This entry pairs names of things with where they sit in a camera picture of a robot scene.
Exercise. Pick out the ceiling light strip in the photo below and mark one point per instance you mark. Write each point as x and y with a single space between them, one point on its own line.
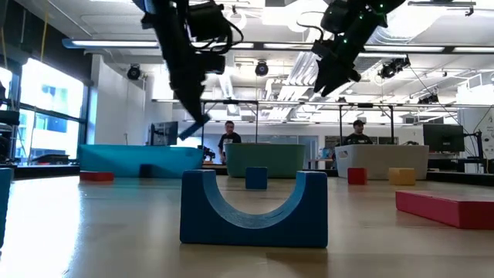
474 49
116 43
405 48
243 45
289 45

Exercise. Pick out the red cube block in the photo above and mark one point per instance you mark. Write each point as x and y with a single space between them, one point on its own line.
357 176

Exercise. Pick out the teal plastic bin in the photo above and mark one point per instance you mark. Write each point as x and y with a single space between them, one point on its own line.
270 158

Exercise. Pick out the white wall poster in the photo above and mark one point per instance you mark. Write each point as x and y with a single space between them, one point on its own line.
489 135

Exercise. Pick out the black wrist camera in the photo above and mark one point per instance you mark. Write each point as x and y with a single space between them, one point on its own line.
320 47
214 63

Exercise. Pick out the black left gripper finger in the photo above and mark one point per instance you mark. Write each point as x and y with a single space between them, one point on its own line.
193 100

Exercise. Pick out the black ceiling track fixture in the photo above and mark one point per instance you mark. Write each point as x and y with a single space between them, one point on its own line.
440 3

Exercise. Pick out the black metal station frame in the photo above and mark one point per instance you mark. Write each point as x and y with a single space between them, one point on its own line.
239 102
364 105

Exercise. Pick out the blue plastic bin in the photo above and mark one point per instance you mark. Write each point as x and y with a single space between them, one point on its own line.
154 160

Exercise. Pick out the red rectangular block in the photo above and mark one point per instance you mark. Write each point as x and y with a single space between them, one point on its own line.
444 208
96 176

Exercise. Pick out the white plastic bin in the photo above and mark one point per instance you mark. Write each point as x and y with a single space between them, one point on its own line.
378 158

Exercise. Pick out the black computer monitor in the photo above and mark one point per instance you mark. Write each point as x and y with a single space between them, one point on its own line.
164 133
444 137

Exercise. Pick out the black ceiling spotlight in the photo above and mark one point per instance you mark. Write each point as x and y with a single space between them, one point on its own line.
390 70
429 99

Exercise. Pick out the black aluminium table frame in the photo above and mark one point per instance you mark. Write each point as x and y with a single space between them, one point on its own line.
46 171

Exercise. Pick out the black round ceiling camera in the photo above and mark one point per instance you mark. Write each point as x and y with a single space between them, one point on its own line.
133 72
261 68

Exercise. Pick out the black monitor stand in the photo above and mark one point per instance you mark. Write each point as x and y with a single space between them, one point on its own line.
478 143

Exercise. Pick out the person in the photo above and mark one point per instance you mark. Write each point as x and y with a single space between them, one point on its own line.
357 138
230 138

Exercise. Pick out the dark background equipment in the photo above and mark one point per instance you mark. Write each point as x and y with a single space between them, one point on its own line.
7 117

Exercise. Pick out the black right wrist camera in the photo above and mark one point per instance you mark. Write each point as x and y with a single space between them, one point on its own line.
320 47

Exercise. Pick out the blue arch block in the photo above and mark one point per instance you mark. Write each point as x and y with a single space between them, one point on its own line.
197 224

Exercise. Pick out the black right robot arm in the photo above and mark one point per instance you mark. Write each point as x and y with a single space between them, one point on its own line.
366 19

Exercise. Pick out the black background robot arm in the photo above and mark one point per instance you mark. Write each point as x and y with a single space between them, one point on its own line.
209 153

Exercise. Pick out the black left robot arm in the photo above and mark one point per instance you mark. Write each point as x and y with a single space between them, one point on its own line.
170 15

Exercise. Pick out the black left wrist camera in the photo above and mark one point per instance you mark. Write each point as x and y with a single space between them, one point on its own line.
214 63

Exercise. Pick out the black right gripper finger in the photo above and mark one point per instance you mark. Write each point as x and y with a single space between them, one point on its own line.
343 77
325 77

